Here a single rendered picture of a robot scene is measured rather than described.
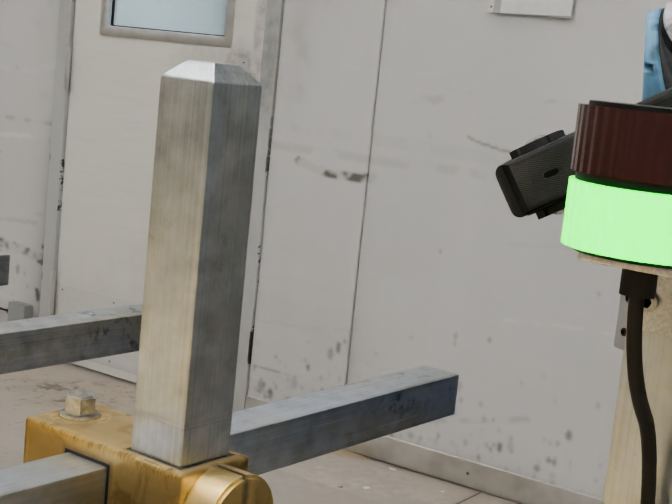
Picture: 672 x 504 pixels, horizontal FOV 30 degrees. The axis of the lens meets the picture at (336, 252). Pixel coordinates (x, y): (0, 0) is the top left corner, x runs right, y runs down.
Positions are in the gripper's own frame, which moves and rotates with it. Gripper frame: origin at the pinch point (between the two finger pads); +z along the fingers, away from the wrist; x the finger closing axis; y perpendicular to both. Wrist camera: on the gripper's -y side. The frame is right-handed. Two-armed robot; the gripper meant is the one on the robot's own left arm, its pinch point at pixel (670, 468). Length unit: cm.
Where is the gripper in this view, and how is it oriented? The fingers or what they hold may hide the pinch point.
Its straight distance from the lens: 58.7
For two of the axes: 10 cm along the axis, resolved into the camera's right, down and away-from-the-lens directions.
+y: 9.5, 1.4, -2.8
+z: -1.0, 9.8, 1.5
